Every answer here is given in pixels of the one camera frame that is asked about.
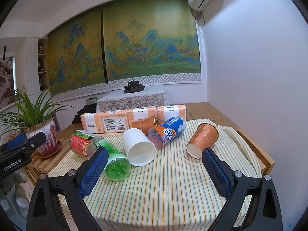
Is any red green label bottle cup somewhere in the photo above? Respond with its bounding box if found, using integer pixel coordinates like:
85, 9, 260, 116
69, 129, 103, 159

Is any green plastic bottle cup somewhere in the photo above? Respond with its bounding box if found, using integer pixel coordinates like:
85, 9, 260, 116
95, 139, 131, 182

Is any orange patterned paper cup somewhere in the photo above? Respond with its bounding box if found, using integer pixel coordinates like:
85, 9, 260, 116
186, 123, 219, 159

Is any white paper cup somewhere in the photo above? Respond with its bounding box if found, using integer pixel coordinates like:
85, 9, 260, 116
122, 128, 158, 167

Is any orange paper cup by packs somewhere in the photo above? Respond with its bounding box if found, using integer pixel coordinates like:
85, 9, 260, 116
131, 116, 158, 136

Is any orange blue label bottle cup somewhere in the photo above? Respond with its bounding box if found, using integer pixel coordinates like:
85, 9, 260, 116
148, 116, 186, 149

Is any wooden slatted trivet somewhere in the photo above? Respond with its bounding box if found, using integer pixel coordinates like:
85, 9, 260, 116
25, 138, 70, 185

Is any white red flower pot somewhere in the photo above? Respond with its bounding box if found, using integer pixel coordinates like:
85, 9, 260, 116
25, 118, 57, 157

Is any potted green plant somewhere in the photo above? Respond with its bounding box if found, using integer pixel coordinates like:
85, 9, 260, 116
1, 89, 70, 135

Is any tissue pack far left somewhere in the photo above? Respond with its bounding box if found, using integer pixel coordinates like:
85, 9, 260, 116
80, 113, 104, 134

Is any tissue pack with barcode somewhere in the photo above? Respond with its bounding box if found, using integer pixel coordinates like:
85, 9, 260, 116
100, 110, 129, 133

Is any tissue pack far right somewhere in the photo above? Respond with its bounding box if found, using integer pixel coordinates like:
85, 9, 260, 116
157, 105, 187, 124

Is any lace covered side table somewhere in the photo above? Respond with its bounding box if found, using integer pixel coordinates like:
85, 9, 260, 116
97, 85, 169, 112

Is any wooden wall shelf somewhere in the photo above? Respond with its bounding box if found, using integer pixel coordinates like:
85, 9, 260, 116
37, 38, 50, 91

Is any green landscape wall painting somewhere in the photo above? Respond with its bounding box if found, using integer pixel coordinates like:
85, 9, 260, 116
46, 0, 202, 97

